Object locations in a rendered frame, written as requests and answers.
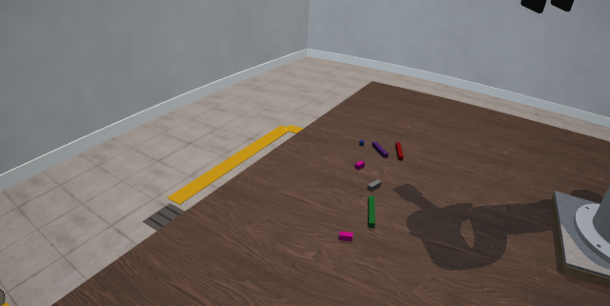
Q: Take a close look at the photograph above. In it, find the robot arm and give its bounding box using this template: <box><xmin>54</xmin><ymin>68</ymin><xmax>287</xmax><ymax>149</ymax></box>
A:
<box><xmin>574</xmin><ymin>185</ymin><xmax>610</xmax><ymax>263</ymax></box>

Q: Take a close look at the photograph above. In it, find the grey rod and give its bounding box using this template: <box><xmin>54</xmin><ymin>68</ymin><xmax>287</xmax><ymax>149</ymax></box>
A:
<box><xmin>367</xmin><ymin>180</ymin><xmax>382</xmax><ymax>191</ymax></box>

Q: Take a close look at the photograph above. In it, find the red rod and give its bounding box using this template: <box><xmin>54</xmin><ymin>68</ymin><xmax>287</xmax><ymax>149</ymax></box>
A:
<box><xmin>396</xmin><ymin>142</ymin><xmax>403</xmax><ymax>161</ymax></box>

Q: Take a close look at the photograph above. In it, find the purple rod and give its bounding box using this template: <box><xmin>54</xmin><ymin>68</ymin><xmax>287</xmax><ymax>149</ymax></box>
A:
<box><xmin>372</xmin><ymin>142</ymin><xmax>388</xmax><ymax>158</ymax></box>

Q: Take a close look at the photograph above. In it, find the green rod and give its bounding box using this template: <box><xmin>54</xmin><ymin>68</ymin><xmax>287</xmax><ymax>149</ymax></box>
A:
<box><xmin>368</xmin><ymin>195</ymin><xmax>376</xmax><ymax>228</ymax></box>

